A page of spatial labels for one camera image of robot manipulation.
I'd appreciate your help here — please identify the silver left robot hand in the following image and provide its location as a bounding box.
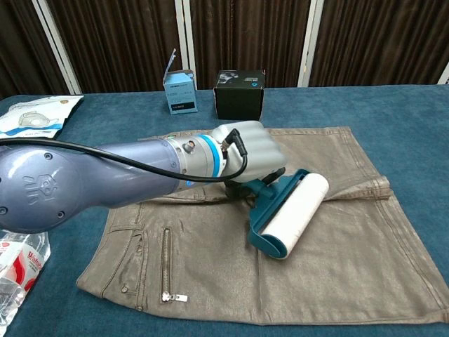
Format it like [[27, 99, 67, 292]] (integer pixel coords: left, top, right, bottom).
[[210, 120, 289, 197]]

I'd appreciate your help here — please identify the teal lint roller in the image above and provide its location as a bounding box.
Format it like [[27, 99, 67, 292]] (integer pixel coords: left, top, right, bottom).
[[246, 168, 330, 260]]

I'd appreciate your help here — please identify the metallic bronze skirt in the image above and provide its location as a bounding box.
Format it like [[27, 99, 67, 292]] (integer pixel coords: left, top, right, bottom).
[[76, 126, 449, 326]]

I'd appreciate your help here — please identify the black cardboard box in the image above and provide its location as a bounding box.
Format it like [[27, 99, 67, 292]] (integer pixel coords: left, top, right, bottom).
[[213, 69, 267, 121]]

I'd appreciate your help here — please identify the light blue open carton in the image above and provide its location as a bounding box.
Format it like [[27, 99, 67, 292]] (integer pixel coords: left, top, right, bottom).
[[163, 48, 199, 115]]

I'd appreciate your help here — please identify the blue table cloth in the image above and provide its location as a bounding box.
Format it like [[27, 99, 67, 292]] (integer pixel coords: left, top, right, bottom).
[[0, 83, 449, 337]]

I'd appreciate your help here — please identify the white mask package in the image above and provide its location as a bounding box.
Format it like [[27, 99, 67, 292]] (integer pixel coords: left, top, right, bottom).
[[0, 94, 85, 139]]

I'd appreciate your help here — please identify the clear plastic water bottle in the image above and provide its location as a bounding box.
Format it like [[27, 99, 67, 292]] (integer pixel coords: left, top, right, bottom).
[[0, 230, 52, 329]]

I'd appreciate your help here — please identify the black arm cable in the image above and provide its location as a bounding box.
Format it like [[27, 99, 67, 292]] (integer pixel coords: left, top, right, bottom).
[[0, 128, 249, 185]]

